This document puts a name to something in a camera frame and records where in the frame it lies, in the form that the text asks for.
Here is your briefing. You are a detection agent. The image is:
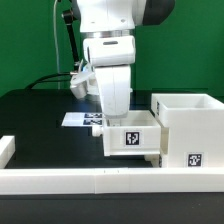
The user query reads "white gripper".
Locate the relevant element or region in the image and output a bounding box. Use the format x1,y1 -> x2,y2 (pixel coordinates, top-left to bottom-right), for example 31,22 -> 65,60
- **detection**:
95,65 -> 131,118

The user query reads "white drawer box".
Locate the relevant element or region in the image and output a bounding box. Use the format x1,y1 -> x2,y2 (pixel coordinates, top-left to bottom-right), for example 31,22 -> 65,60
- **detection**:
92,110 -> 161,156
144,154 -> 166,168

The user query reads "white drawer cabinet frame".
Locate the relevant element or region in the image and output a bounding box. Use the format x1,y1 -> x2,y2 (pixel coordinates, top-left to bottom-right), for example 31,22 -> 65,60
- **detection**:
151,93 -> 224,168

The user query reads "white drawer box front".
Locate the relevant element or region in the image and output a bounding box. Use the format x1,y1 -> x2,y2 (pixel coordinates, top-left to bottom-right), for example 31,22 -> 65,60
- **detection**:
144,154 -> 166,168

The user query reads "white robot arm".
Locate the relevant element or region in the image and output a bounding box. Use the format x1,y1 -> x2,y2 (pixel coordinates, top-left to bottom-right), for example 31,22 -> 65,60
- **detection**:
71,0 -> 175,119

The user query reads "white sheet with markers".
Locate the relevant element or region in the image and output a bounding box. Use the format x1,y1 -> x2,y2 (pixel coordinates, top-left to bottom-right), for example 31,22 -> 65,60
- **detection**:
62,112 -> 102,127

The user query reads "white U-shaped boundary fence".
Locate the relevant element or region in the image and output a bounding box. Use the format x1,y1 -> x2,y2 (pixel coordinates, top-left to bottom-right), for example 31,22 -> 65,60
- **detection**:
0,136 -> 224,195

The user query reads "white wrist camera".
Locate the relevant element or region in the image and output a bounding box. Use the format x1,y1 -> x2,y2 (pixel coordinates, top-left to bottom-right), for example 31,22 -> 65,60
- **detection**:
70,61 -> 98,99

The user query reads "white cable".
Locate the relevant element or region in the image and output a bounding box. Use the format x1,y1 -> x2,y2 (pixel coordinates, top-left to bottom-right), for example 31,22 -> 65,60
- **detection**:
52,0 -> 62,90

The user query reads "black cable bundle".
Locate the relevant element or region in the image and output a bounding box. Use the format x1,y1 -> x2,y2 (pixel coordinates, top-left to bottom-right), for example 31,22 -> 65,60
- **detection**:
25,73 -> 79,90

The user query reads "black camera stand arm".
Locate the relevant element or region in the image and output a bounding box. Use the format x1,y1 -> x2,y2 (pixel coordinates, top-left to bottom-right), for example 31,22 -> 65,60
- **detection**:
62,9 -> 80,70

